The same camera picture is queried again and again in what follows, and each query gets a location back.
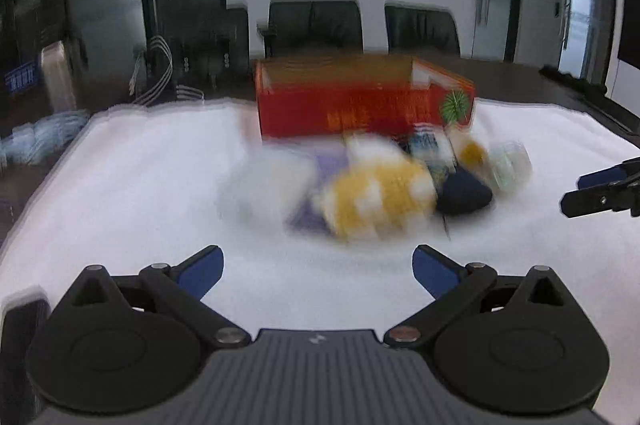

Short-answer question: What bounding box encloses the purple cloth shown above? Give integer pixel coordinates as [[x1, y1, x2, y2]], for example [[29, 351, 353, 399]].
[[285, 149, 352, 237]]

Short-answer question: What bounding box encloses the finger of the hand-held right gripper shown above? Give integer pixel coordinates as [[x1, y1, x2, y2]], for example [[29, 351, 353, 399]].
[[559, 178, 640, 219], [577, 156, 640, 192]]

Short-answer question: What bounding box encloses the dark blue oval case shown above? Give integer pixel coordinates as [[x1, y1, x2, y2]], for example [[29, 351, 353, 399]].
[[435, 169, 494, 217]]

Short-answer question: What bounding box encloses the yellow white plush toy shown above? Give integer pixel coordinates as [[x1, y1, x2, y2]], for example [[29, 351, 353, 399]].
[[320, 136, 439, 247]]

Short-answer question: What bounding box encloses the blue sign plate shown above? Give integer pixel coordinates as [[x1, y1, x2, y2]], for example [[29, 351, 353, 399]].
[[4, 61, 40, 94]]

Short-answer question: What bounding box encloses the light blue cloth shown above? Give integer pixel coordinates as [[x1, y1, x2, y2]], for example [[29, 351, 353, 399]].
[[0, 111, 92, 168]]

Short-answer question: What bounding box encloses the blue patterned small item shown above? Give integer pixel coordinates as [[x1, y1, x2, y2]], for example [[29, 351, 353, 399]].
[[407, 131, 452, 176]]

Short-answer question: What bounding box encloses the orange white small item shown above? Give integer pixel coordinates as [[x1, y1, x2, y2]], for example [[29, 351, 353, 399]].
[[449, 129, 487, 172]]

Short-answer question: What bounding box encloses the white cable bundle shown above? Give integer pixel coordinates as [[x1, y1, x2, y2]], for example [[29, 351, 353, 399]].
[[129, 34, 206, 107]]

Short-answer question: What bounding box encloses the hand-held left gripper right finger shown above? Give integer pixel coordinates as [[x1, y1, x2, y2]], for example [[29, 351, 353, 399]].
[[382, 244, 584, 349]]

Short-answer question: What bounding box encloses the black office chair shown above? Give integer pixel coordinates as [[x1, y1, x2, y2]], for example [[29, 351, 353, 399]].
[[383, 3, 462, 58], [264, 0, 365, 58]]

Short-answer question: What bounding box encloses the white fluffy blanket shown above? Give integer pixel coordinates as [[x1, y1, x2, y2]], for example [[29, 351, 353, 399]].
[[0, 97, 640, 425]]

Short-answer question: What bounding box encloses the red cardboard box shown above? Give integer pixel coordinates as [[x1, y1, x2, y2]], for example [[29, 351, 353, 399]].
[[254, 54, 477, 141]]

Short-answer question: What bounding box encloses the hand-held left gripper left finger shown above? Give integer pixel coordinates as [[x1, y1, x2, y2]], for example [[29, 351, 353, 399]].
[[54, 245, 252, 349]]

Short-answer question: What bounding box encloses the clear plastic wrap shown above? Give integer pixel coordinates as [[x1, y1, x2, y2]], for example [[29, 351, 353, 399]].
[[487, 141, 533, 194]]

